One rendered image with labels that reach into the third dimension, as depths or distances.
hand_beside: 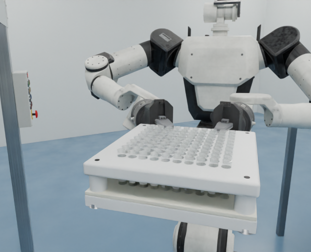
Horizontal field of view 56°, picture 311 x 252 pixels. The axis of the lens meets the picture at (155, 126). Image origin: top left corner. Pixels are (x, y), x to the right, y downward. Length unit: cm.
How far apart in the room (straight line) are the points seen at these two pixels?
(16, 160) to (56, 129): 273
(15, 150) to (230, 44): 110
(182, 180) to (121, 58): 72
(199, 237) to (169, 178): 63
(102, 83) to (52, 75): 324
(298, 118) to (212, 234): 45
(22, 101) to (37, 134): 277
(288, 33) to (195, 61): 31
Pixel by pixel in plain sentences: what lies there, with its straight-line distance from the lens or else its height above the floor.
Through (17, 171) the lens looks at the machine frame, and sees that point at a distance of 160.
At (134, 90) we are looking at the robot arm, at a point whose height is 109.
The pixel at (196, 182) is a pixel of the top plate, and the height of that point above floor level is 103.
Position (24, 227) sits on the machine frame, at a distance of 174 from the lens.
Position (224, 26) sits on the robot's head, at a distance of 108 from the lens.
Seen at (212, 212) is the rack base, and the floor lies 99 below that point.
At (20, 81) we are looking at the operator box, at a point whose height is 106.
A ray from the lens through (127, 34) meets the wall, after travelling 446.
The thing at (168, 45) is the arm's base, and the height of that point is 122.
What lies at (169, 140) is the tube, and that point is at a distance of 50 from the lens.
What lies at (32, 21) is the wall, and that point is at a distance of 414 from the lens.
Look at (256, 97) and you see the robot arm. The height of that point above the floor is 108.
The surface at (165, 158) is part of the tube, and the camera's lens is 42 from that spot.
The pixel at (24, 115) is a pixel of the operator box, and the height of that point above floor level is 90.
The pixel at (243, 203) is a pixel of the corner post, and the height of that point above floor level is 101.
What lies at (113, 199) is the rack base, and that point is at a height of 99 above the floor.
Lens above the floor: 120
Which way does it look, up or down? 14 degrees down
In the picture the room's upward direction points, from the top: straight up
